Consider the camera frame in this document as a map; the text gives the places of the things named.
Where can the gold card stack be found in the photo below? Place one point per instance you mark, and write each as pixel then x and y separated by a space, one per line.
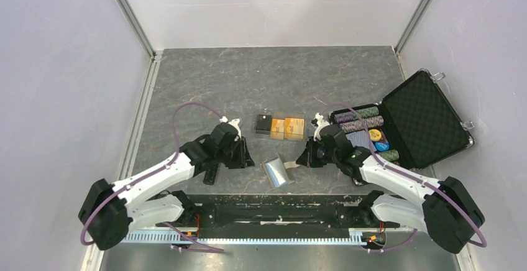
pixel 294 128
pixel 277 129

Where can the beige leather card holder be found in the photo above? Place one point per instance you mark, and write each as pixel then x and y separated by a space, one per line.
pixel 278 172

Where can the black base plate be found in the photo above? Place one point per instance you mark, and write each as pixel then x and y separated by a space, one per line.
pixel 276 216

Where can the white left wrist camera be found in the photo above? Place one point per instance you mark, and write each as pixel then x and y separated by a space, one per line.
pixel 235 123

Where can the blue playing card deck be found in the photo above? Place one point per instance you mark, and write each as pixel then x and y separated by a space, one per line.
pixel 361 139

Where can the black poker chip case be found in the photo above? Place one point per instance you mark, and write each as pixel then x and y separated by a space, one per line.
pixel 418 122

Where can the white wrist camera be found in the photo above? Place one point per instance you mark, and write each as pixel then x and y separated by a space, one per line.
pixel 319 122
pixel 235 123

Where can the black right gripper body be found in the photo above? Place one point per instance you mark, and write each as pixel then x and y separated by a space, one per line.
pixel 319 155

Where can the black card stack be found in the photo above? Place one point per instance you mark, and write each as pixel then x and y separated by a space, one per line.
pixel 263 124

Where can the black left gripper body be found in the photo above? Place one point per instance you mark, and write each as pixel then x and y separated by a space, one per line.
pixel 231 157

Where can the yellow dealer chip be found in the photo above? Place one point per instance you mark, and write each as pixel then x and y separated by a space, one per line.
pixel 375 135

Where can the clear acrylic card tray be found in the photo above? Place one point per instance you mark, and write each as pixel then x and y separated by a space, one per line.
pixel 284 115

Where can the purple green chip stack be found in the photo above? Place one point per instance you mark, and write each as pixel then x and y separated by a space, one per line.
pixel 344 116

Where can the black glitter stick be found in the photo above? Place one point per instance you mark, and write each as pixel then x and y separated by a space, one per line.
pixel 210 175

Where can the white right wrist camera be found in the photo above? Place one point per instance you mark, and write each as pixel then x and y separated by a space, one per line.
pixel 319 122

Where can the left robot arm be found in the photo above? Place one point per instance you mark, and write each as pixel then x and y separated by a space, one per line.
pixel 112 210

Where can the purple yellow chip stack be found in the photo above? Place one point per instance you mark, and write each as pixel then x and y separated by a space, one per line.
pixel 362 124

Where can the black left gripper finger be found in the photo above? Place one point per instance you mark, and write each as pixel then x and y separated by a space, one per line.
pixel 243 147
pixel 245 161

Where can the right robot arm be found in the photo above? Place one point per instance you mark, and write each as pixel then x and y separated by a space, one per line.
pixel 443 209

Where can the blue dealer chip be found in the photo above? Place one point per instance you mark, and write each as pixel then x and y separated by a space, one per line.
pixel 382 146

